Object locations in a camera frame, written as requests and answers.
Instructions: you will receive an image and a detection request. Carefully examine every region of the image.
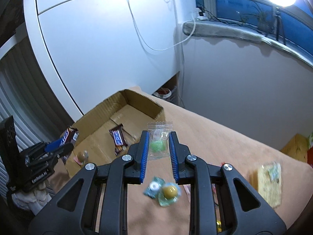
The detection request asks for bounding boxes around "gold ball candy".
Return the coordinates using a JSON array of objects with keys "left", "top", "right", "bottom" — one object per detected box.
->
[{"left": 75, "top": 150, "right": 89, "bottom": 166}]

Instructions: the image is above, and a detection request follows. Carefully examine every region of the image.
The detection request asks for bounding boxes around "grey ribbed panel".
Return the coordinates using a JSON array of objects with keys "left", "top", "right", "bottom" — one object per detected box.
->
[{"left": 0, "top": 35, "right": 75, "bottom": 216}]

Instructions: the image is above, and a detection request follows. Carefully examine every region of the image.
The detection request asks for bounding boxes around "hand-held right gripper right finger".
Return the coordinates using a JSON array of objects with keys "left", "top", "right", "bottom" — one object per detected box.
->
[{"left": 169, "top": 131, "right": 287, "bottom": 235}]

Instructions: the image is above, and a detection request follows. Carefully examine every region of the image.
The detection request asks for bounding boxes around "cardboard box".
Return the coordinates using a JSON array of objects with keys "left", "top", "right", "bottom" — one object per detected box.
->
[{"left": 62, "top": 89, "right": 165, "bottom": 180}]

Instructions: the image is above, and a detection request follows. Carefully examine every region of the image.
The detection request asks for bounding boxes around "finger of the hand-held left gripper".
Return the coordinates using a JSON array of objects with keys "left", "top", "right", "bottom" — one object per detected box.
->
[
  {"left": 49, "top": 142, "right": 74, "bottom": 162},
  {"left": 44, "top": 137, "right": 67, "bottom": 153}
]

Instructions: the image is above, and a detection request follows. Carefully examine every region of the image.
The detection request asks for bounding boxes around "clear packet with green candy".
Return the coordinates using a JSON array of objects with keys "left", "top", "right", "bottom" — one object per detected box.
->
[{"left": 147, "top": 121, "right": 174, "bottom": 161}]

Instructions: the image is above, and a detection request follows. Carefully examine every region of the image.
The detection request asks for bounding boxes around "white cable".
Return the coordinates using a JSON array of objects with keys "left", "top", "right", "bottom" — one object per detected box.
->
[{"left": 123, "top": 0, "right": 196, "bottom": 52}]

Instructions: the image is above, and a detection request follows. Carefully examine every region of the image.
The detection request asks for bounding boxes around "potted plant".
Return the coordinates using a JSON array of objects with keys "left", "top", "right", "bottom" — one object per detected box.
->
[{"left": 238, "top": 2, "right": 275, "bottom": 34}]

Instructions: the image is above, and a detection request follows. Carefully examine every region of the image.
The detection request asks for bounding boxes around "white wardrobe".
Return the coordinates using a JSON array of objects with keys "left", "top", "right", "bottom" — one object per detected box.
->
[{"left": 23, "top": 0, "right": 196, "bottom": 123}]

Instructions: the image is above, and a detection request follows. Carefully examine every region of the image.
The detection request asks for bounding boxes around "person's left hand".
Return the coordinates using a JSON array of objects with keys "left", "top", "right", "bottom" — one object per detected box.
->
[{"left": 11, "top": 183, "right": 52, "bottom": 214}]

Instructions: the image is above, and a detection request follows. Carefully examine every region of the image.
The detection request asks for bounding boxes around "white power strip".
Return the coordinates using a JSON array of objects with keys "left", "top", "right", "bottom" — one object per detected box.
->
[{"left": 195, "top": 7, "right": 209, "bottom": 21}]

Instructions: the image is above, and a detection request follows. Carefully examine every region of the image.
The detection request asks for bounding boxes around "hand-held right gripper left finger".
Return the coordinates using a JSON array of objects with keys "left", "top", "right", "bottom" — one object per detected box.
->
[{"left": 28, "top": 130, "right": 149, "bottom": 235}]

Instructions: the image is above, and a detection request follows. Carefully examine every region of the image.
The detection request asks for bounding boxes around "brown chocolate bar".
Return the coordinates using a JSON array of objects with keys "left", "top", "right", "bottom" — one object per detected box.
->
[
  {"left": 59, "top": 127, "right": 80, "bottom": 165},
  {"left": 109, "top": 125, "right": 129, "bottom": 156}
]

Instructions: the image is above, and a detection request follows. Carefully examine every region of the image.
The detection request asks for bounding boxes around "black tripod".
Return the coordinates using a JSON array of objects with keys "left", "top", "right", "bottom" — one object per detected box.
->
[{"left": 272, "top": 5, "right": 287, "bottom": 46}]

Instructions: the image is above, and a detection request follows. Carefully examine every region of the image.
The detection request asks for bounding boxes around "teal packet with olive candy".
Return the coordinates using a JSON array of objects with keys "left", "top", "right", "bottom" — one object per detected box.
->
[{"left": 158, "top": 182, "right": 182, "bottom": 207}]

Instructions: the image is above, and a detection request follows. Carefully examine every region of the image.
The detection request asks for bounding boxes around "yellow box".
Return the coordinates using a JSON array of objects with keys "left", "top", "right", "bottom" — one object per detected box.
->
[{"left": 280, "top": 133, "right": 309, "bottom": 163}]

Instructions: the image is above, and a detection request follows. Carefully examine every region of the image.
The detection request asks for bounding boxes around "teal packet with white candy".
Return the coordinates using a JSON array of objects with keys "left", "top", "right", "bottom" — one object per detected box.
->
[{"left": 143, "top": 176, "right": 166, "bottom": 199}]

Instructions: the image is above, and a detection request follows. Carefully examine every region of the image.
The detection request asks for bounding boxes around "yellow cracker packet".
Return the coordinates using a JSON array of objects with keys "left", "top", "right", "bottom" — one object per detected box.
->
[{"left": 249, "top": 162, "right": 282, "bottom": 209}]

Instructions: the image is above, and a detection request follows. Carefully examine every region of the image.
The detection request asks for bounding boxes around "window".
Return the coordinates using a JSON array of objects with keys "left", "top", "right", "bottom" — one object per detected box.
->
[{"left": 193, "top": 0, "right": 313, "bottom": 52}]

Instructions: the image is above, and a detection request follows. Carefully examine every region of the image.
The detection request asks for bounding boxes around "grey window sill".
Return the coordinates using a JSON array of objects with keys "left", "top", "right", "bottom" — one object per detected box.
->
[{"left": 182, "top": 20, "right": 313, "bottom": 68}]

